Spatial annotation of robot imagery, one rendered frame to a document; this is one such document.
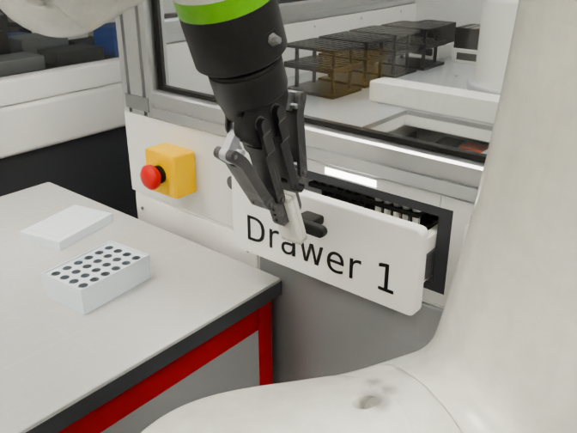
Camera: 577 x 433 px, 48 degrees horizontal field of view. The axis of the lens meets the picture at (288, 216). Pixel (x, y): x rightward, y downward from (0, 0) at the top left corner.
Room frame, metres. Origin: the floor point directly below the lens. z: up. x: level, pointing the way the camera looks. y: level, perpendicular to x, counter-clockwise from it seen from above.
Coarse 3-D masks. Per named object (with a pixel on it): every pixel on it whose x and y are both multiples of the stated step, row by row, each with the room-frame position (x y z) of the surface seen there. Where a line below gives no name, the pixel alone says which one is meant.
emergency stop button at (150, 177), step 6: (144, 168) 0.94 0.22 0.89; (150, 168) 0.94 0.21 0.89; (156, 168) 0.94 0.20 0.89; (144, 174) 0.94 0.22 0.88; (150, 174) 0.93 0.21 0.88; (156, 174) 0.93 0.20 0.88; (144, 180) 0.94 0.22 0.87; (150, 180) 0.93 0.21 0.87; (156, 180) 0.93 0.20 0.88; (150, 186) 0.93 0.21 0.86; (156, 186) 0.93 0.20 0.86
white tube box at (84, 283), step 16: (80, 256) 0.83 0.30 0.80; (96, 256) 0.83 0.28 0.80; (112, 256) 0.83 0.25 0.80; (128, 256) 0.83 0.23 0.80; (144, 256) 0.83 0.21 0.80; (48, 272) 0.78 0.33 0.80; (64, 272) 0.78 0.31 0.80; (80, 272) 0.78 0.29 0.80; (96, 272) 0.78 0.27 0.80; (112, 272) 0.78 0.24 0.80; (128, 272) 0.80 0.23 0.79; (144, 272) 0.82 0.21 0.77; (48, 288) 0.77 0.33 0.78; (64, 288) 0.75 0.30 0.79; (80, 288) 0.74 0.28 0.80; (96, 288) 0.75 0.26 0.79; (112, 288) 0.77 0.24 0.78; (128, 288) 0.80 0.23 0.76; (64, 304) 0.75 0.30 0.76; (80, 304) 0.73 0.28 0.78; (96, 304) 0.75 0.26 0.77
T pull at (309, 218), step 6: (306, 210) 0.73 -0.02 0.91; (306, 216) 0.71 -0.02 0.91; (312, 216) 0.71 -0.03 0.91; (318, 216) 0.71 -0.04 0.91; (306, 222) 0.70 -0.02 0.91; (312, 222) 0.70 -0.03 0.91; (318, 222) 0.71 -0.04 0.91; (306, 228) 0.69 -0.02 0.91; (312, 228) 0.69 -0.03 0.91; (318, 228) 0.68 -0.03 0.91; (324, 228) 0.68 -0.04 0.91; (312, 234) 0.69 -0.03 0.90; (318, 234) 0.68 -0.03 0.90; (324, 234) 0.68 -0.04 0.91
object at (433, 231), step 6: (300, 180) 0.89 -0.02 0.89; (306, 180) 0.90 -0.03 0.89; (306, 186) 0.90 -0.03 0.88; (318, 192) 0.92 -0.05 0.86; (432, 228) 0.72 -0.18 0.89; (432, 234) 0.70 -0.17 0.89; (432, 240) 0.70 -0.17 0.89; (432, 246) 0.70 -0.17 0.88; (432, 252) 0.70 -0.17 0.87; (426, 258) 0.68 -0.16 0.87; (432, 258) 0.70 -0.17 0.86; (426, 264) 0.69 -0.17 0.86; (432, 264) 0.70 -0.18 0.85; (426, 270) 0.69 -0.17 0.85; (432, 270) 0.70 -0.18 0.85; (426, 276) 0.69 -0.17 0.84
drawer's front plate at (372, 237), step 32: (256, 224) 0.79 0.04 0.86; (352, 224) 0.69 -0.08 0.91; (384, 224) 0.67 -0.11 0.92; (416, 224) 0.66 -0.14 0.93; (288, 256) 0.76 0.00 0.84; (352, 256) 0.69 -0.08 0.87; (384, 256) 0.66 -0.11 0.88; (416, 256) 0.64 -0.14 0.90; (352, 288) 0.69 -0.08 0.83; (416, 288) 0.64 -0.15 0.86
